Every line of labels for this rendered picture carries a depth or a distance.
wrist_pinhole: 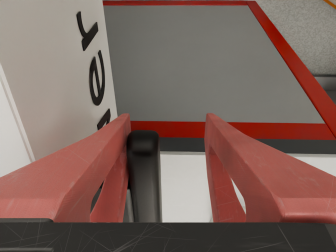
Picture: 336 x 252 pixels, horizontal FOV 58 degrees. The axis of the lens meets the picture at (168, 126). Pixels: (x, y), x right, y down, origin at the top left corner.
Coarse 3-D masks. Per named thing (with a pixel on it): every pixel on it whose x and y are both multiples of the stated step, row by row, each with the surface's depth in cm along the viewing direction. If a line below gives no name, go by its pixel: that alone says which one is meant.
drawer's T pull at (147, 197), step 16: (128, 144) 11; (144, 144) 11; (128, 160) 11; (144, 160) 11; (144, 176) 12; (160, 176) 13; (96, 192) 12; (128, 192) 12; (144, 192) 12; (160, 192) 13; (128, 208) 13; (144, 208) 13; (160, 208) 13
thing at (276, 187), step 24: (216, 120) 11; (216, 144) 10; (240, 144) 8; (264, 144) 8; (216, 168) 12; (240, 168) 8; (264, 168) 7; (288, 168) 7; (312, 168) 7; (216, 192) 11; (240, 192) 8; (264, 192) 6; (288, 192) 6; (312, 192) 6; (216, 216) 11; (240, 216) 11; (264, 216) 6; (288, 216) 5; (312, 216) 5
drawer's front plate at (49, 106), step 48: (0, 0) 7; (48, 0) 10; (96, 0) 16; (0, 48) 7; (48, 48) 10; (96, 48) 16; (0, 96) 8; (48, 96) 10; (96, 96) 16; (0, 144) 9; (48, 144) 10
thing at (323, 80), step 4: (316, 76) 106; (320, 76) 106; (324, 76) 106; (328, 76) 106; (332, 76) 106; (320, 80) 107; (324, 80) 107; (328, 80) 107; (332, 80) 107; (320, 84) 108; (324, 84) 108; (328, 84) 108; (332, 84) 108; (324, 88) 109; (328, 88) 109; (332, 88) 108; (328, 92) 107; (332, 92) 107; (332, 96) 105; (332, 100) 103
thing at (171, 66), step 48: (144, 0) 86; (192, 0) 85; (240, 0) 85; (144, 48) 57; (192, 48) 57; (240, 48) 57; (288, 48) 56; (144, 96) 43; (192, 96) 43; (240, 96) 43; (288, 96) 42; (192, 144) 32; (288, 144) 32; (192, 192) 34
